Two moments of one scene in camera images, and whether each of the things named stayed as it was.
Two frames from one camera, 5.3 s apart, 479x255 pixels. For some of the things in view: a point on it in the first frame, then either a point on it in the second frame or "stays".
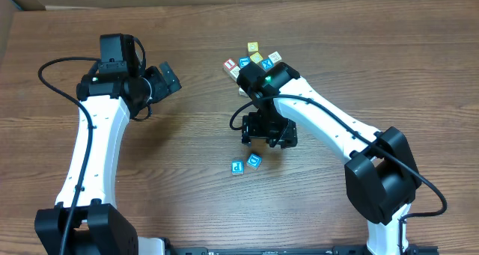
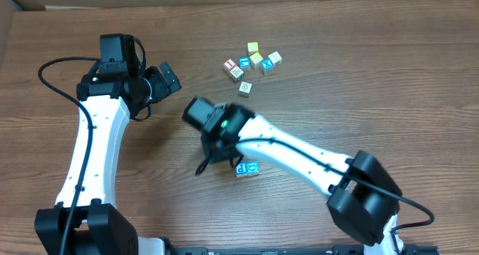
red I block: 230,63 stays
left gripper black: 161,83 stays
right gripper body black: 269,134 -> 215,155
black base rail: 409,250 stays
